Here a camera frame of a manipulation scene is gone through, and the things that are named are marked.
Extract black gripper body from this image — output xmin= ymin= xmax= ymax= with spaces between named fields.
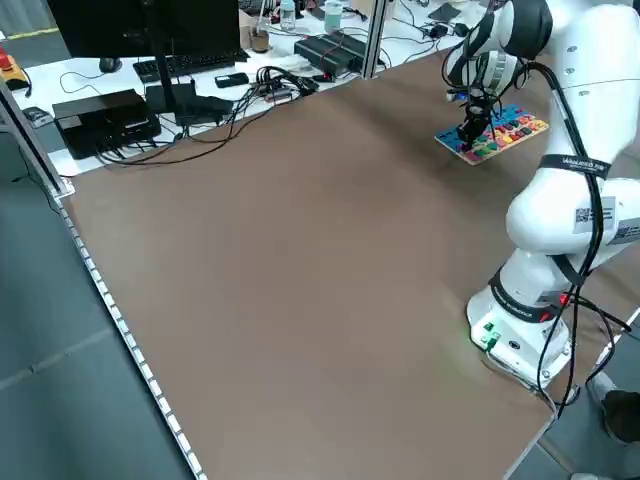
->
xmin=457 ymin=103 xmax=489 ymax=133

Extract blue wooden toy board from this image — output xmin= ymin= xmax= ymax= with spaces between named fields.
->
xmin=433 ymin=103 xmax=550 ymax=166

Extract black power adapter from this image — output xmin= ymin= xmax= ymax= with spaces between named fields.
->
xmin=424 ymin=22 xmax=469 ymax=40

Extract dark flat notebook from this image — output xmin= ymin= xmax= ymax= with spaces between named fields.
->
xmin=428 ymin=2 xmax=461 ymax=22

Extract black finned power unit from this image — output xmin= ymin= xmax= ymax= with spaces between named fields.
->
xmin=293 ymin=29 xmax=369 ymax=81

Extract pale teal cup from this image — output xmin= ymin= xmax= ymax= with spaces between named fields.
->
xmin=324 ymin=0 xmax=345 ymax=32

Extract brown cup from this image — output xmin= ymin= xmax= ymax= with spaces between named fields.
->
xmin=249 ymin=27 xmax=272 ymax=54

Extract black keyboard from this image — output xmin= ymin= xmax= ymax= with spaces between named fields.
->
xmin=132 ymin=49 xmax=250 ymax=84

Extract black monitor stand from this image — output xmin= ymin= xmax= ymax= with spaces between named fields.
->
xmin=141 ymin=0 xmax=235 ymax=127

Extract person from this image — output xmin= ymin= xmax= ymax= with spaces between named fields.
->
xmin=571 ymin=389 xmax=640 ymax=480

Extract large black electronics box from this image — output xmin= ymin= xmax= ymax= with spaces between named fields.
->
xmin=52 ymin=88 xmax=162 ymax=161

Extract black computer monitor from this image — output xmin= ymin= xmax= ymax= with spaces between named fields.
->
xmin=46 ymin=0 xmax=250 ymax=64

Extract small grey desk device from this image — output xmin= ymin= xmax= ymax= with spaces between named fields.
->
xmin=23 ymin=106 xmax=54 ymax=126

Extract red emergency stop button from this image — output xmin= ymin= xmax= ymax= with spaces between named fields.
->
xmin=0 ymin=48 xmax=29 ymax=91

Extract aluminium post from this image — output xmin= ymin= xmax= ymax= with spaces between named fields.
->
xmin=360 ymin=0 xmax=389 ymax=81

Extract cable hub with plugs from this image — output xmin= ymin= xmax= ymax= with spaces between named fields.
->
xmin=255 ymin=65 xmax=321 ymax=104

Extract black arm base cable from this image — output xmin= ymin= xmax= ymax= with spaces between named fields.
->
xmin=519 ymin=289 xmax=632 ymax=424

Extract black desk cables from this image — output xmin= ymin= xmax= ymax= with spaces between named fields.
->
xmin=94 ymin=84 xmax=261 ymax=169

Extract aluminium table edge rail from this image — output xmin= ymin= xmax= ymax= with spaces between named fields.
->
xmin=59 ymin=194 xmax=209 ymax=480

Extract aluminium corner frame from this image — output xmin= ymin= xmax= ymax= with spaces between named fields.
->
xmin=0 ymin=79 xmax=76 ymax=199

